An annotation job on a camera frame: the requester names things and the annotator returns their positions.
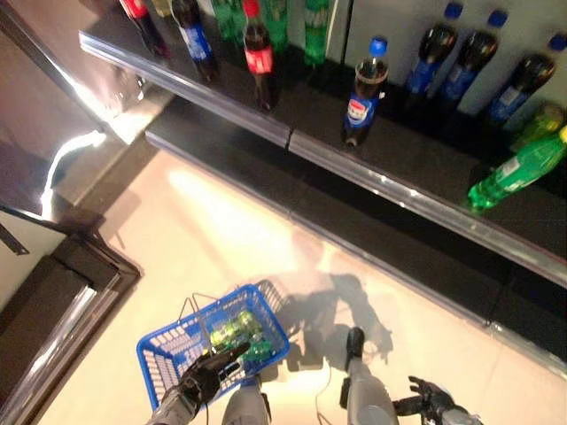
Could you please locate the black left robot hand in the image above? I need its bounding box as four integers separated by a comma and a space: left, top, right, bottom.
175, 340, 252, 406

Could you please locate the blue plastic shopping basket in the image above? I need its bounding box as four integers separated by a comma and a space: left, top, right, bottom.
136, 282, 292, 412

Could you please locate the silver left robot leg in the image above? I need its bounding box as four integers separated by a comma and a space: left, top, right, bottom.
221, 378, 275, 425

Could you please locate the silver robot leg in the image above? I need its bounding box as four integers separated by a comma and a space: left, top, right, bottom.
221, 378, 275, 425
338, 326, 400, 425

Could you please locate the silver right robot leg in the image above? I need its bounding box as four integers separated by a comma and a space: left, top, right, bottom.
338, 326, 400, 425

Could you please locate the Coca-Cola bottle red label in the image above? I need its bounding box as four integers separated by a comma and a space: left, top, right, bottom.
242, 0, 282, 112
118, 0, 173, 59

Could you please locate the green soda bottle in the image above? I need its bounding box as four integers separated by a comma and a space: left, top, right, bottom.
260, 0, 292, 55
211, 0, 249, 44
303, 0, 333, 68

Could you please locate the black shelf bracket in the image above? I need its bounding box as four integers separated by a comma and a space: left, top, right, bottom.
0, 220, 31, 257

